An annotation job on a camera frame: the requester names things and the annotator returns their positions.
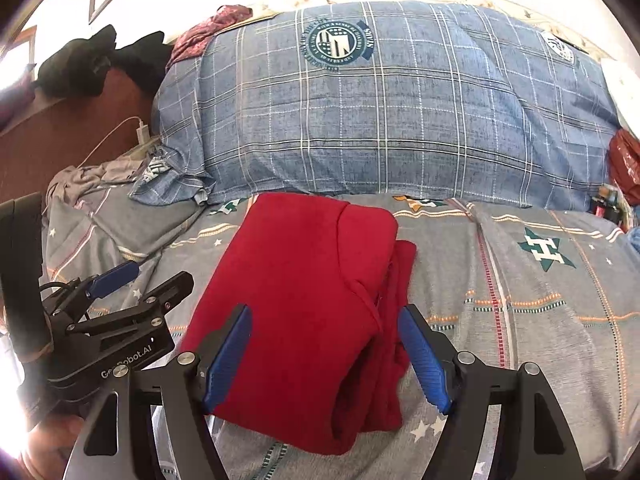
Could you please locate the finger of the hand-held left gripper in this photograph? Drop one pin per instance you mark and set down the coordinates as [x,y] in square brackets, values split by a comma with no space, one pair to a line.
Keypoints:
[115,276]
[160,292]

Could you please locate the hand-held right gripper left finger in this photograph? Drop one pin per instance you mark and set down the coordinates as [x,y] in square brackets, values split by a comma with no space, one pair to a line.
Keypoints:
[227,360]

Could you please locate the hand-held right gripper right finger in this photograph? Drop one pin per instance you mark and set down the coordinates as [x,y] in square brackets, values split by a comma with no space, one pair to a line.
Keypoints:
[425,360]

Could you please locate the red knit garment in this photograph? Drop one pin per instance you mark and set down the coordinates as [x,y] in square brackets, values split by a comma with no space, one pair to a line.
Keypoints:
[300,285]

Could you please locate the black clothes pile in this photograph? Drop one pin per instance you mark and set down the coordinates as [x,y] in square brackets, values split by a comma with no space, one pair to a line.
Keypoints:
[75,65]

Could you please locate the grey printed bed sheet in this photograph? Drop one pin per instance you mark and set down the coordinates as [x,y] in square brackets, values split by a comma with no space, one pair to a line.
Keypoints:
[525,335]

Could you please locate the grey crumpled cloth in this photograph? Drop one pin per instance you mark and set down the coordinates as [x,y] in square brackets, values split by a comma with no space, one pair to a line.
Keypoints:
[75,177]

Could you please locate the beige power strip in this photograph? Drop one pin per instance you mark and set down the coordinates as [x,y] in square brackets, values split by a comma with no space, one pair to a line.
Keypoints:
[147,149]

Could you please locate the white charger plug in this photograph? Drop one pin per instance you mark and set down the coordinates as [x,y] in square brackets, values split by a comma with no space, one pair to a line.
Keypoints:
[143,132]

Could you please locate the brown wooden headboard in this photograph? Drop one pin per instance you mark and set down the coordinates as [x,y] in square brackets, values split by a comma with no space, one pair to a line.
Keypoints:
[50,135]

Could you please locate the blue plaid quilt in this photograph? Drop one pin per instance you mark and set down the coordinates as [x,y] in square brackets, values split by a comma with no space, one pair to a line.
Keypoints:
[400,135]

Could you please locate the colourful packet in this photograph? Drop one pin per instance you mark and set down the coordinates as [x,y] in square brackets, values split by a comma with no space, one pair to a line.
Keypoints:
[610,205]

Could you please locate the maroon patterned cloth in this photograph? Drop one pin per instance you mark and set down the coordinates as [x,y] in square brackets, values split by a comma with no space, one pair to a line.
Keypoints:
[200,35]

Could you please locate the red plastic bag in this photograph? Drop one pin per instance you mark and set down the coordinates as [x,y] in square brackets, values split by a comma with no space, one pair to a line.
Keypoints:
[625,165]

